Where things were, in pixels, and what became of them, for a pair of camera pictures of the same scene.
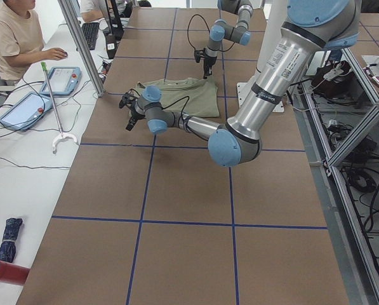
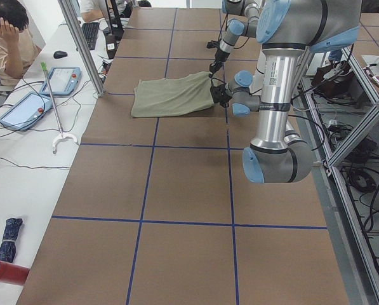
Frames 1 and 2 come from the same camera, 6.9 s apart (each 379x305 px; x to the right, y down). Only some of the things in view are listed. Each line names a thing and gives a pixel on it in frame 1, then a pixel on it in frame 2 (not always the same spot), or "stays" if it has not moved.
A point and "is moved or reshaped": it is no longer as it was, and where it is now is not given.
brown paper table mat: x=145 y=218 stays
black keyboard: x=91 y=30 stays
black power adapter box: x=111 y=45 stays
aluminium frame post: x=65 y=6 stays
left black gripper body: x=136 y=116 -> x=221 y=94
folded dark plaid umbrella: x=7 y=249 stays
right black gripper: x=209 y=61 -> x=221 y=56
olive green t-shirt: x=192 y=97 is moved or reshaped
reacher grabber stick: x=63 y=136 stays
